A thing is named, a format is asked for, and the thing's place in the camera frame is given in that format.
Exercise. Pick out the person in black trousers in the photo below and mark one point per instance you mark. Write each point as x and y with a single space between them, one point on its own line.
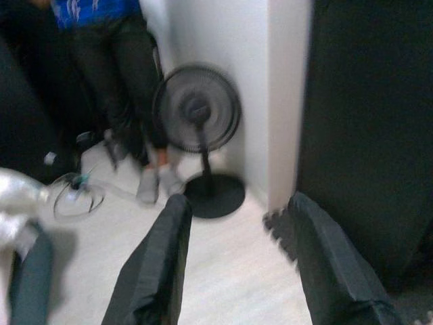
111 84

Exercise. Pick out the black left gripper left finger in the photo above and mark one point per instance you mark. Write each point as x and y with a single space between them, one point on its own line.
152 271

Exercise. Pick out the teal upholstered bed frame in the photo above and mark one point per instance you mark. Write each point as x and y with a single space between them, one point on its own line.
32 287

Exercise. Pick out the black pedestal fan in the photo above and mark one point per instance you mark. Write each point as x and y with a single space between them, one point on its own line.
198 108

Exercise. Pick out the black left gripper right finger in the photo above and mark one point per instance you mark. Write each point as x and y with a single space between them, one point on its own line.
331 271

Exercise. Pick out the black foam floor mat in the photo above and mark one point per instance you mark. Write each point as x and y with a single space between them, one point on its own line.
280 230

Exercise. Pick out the black wardrobe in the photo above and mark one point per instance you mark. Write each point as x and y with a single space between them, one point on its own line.
372 118

